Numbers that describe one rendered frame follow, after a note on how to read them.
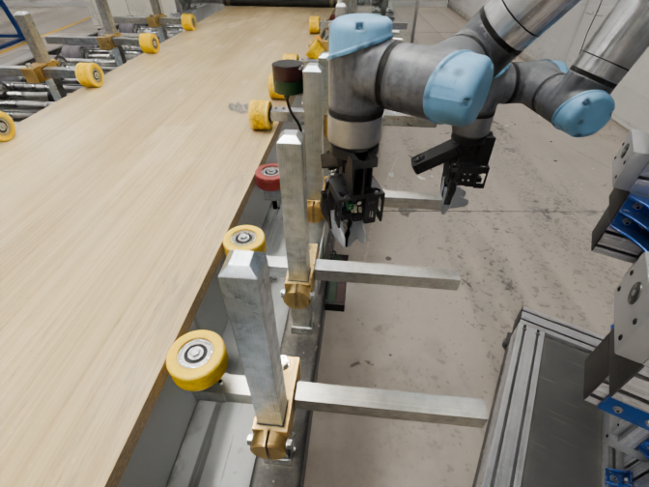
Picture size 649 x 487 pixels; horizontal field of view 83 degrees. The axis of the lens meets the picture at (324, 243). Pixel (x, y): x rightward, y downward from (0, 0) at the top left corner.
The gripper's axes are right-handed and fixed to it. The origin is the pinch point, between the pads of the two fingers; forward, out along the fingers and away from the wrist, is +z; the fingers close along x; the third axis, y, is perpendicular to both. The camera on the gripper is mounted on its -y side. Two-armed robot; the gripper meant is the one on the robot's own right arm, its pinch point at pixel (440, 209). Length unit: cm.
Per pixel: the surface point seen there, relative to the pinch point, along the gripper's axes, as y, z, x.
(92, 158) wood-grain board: -89, -9, 2
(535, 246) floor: 79, 84, 87
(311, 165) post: -31.0, -13.9, -5.8
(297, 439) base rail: -28, 12, -52
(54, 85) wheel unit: -138, -9, 57
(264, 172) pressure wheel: -43.4, -8.7, -0.7
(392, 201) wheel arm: -12.2, -2.7, -1.6
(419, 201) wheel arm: -5.8, -3.1, -1.6
